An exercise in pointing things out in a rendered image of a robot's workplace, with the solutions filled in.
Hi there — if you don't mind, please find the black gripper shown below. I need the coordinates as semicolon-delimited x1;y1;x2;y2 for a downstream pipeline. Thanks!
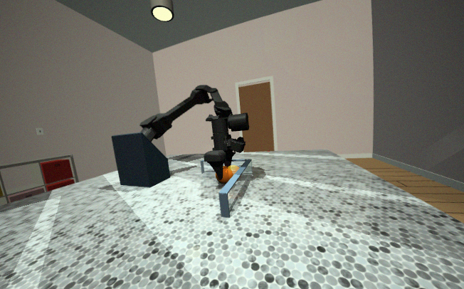
204;132;236;179

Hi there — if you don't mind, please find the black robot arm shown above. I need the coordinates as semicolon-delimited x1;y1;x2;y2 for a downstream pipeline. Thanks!
140;85;249;153

